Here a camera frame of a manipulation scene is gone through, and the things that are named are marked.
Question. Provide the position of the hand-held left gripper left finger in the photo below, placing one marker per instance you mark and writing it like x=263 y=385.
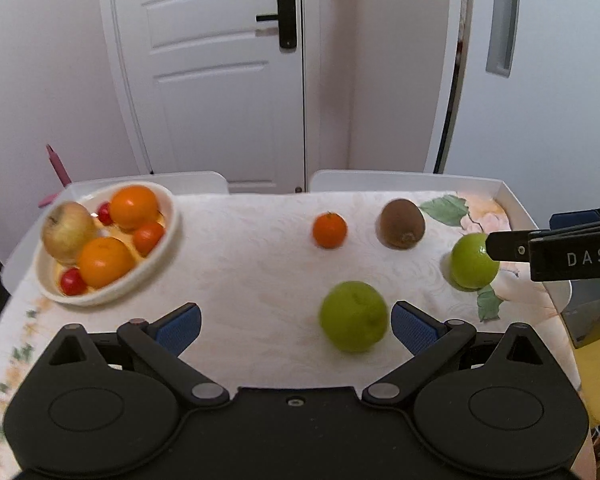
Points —
x=182 y=326

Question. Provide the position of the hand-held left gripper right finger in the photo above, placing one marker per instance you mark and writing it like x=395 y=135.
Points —
x=412 y=326

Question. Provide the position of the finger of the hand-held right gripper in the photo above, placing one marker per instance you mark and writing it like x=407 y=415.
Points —
x=575 y=219
x=507 y=246

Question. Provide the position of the green apple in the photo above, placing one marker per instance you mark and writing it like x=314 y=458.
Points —
x=467 y=266
x=354 y=316

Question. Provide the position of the cream bowl with bear print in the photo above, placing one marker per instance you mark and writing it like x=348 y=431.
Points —
x=150 y=266

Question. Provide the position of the small tangerine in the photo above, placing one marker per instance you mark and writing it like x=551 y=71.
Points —
x=149 y=239
x=330 y=230

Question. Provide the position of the large orange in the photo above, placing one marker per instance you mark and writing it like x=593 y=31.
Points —
x=135 y=207
x=105 y=262

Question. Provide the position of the small red fruit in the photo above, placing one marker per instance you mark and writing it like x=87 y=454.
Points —
x=104 y=214
x=73 y=281

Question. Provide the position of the yellow-red apple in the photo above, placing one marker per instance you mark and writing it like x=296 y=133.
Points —
x=67 y=232

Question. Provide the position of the brown kiwi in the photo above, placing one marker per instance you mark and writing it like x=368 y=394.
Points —
x=401 y=223

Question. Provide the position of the white cabinet door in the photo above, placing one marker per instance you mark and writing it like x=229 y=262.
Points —
x=555 y=110

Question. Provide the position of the white table with raised rim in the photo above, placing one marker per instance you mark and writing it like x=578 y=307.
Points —
x=410 y=180

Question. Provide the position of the yellow box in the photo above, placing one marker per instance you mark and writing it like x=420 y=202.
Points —
x=597 y=375

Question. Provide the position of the pink plastic object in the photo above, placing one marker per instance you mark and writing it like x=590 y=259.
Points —
x=57 y=165

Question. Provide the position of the white panelled door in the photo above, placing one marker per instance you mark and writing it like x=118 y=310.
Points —
x=205 y=85

